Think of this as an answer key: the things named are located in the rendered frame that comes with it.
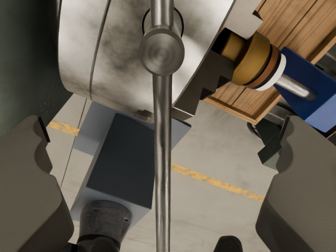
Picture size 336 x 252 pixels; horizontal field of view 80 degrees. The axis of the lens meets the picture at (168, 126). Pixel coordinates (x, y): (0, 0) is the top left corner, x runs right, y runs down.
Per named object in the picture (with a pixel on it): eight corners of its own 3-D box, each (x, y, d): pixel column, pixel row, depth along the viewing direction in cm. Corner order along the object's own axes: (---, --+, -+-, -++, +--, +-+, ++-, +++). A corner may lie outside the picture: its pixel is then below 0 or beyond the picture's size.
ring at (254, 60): (205, 81, 31) (253, 104, 33) (245, 21, 26) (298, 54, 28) (200, 59, 39) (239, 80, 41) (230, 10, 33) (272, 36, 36)
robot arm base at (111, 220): (120, 230, 68) (113, 264, 60) (76, 217, 64) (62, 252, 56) (140, 210, 60) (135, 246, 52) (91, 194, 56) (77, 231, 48)
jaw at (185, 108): (160, 44, 32) (134, 113, 29) (171, 24, 27) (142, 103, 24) (219, 74, 34) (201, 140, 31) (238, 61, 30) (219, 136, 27)
